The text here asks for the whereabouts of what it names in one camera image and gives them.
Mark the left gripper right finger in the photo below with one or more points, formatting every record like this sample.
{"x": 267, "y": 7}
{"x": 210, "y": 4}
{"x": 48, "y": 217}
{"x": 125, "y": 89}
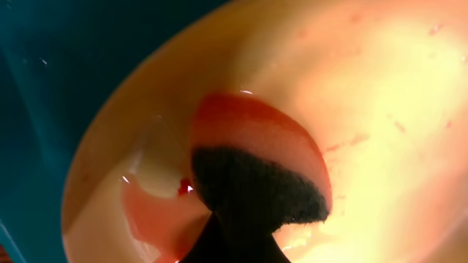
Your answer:
{"x": 250, "y": 246}

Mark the teal plastic serving tray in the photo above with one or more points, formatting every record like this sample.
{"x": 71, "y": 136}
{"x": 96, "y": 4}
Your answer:
{"x": 60, "y": 61}

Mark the green-rimmed plate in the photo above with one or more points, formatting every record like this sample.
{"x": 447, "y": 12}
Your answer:
{"x": 381, "y": 87}

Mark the dark sponge with pink base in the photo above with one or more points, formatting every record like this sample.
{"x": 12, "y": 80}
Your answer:
{"x": 255, "y": 167}

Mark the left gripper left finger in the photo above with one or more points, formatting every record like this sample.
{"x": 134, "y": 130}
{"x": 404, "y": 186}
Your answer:
{"x": 211, "y": 246}

